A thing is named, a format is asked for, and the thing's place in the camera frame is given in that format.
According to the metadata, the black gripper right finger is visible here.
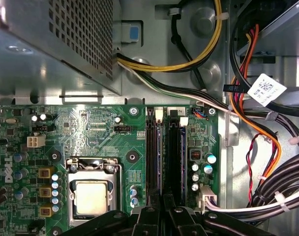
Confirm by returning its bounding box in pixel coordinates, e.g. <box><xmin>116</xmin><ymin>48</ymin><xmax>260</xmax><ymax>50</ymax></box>
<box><xmin>163</xmin><ymin>193</ymin><xmax>275</xmax><ymax>236</ymax></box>

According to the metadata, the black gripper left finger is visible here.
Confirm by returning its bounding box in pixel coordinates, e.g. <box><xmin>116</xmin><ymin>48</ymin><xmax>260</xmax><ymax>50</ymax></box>
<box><xmin>78</xmin><ymin>188</ymin><xmax>162</xmax><ymax>236</ymax></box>

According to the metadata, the RAM slot with black latches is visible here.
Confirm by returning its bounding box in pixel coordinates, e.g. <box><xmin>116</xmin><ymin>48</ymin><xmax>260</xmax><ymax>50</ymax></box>
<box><xmin>146</xmin><ymin>107</ymin><xmax>155</xmax><ymax>195</ymax></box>
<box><xmin>168</xmin><ymin>108</ymin><xmax>180</xmax><ymax>197</ymax></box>

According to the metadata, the RAM slot with white latches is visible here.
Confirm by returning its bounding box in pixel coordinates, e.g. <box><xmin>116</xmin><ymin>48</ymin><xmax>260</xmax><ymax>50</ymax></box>
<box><xmin>154</xmin><ymin>108</ymin><xmax>163</xmax><ymax>195</ymax></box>
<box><xmin>179</xmin><ymin>117</ymin><xmax>189</xmax><ymax>205</ymax></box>

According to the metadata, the white power connector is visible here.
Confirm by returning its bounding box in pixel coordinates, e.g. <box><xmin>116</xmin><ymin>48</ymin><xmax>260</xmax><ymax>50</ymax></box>
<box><xmin>199</xmin><ymin>185</ymin><xmax>218</xmax><ymax>212</ymax></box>

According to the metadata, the silver CPU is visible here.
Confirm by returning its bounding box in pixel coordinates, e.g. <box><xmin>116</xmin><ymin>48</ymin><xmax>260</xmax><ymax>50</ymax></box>
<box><xmin>74</xmin><ymin>180</ymin><xmax>110</xmax><ymax>216</ymax></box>

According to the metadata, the metal socket cover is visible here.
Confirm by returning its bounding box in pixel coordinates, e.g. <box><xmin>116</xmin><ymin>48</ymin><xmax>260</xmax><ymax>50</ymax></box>
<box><xmin>67</xmin><ymin>169</ymin><xmax>123</xmax><ymax>227</ymax></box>

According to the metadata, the CPU socket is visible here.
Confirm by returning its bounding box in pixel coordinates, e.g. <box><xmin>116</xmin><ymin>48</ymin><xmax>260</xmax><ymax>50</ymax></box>
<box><xmin>64</xmin><ymin>157</ymin><xmax>124</xmax><ymax>228</ymax></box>

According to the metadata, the green Dell motherboard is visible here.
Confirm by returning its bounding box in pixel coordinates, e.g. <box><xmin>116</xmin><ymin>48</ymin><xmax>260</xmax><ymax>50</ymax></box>
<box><xmin>0</xmin><ymin>104</ymin><xmax>220</xmax><ymax>236</ymax></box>

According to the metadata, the grey power supply unit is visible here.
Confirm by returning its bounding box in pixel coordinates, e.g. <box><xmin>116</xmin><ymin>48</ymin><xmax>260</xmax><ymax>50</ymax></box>
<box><xmin>0</xmin><ymin>0</ymin><xmax>122</xmax><ymax>97</ymax></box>

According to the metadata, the blue release tab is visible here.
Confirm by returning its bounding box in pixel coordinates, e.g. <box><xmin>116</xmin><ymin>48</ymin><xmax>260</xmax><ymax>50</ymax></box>
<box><xmin>120</xmin><ymin>22</ymin><xmax>143</xmax><ymax>44</ymax></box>

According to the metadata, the wire locking lever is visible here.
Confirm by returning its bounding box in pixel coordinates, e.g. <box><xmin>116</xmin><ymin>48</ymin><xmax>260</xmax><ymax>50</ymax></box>
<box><xmin>65</xmin><ymin>158</ymin><xmax>124</xmax><ymax>213</ymax></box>

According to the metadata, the red and black twisted wire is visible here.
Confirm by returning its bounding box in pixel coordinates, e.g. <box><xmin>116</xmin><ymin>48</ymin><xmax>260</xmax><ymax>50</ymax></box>
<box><xmin>245</xmin><ymin>132</ymin><xmax>264</xmax><ymax>205</ymax></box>

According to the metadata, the orange wire bundle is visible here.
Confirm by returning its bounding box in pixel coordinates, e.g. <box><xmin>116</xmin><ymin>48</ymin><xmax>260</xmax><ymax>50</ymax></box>
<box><xmin>229</xmin><ymin>24</ymin><xmax>283</xmax><ymax>179</ymax></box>

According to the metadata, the black cable bundle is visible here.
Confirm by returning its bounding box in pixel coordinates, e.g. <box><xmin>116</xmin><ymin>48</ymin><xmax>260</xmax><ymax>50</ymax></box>
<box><xmin>247</xmin><ymin>149</ymin><xmax>299</xmax><ymax>215</ymax></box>

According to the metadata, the black white green wire bundle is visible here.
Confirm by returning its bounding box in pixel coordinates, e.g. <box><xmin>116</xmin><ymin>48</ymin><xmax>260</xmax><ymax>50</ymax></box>
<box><xmin>117</xmin><ymin>60</ymin><xmax>241</xmax><ymax>118</ymax></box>

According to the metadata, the white barcode cable label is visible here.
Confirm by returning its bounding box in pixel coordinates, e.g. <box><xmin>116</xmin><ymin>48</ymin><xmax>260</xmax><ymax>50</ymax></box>
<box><xmin>247</xmin><ymin>73</ymin><xmax>288</xmax><ymax>108</ymax></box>

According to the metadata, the yellow and black wire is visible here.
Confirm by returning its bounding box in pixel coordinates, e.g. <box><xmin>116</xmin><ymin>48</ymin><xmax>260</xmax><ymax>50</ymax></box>
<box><xmin>116</xmin><ymin>0</ymin><xmax>223</xmax><ymax>73</ymax></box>

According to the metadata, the thin black cable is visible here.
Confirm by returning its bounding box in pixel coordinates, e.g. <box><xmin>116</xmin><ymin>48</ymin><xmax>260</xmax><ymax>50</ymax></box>
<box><xmin>171</xmin><ymin>7</ymin><xmax>207</xmax><ymax>90</ymax></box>

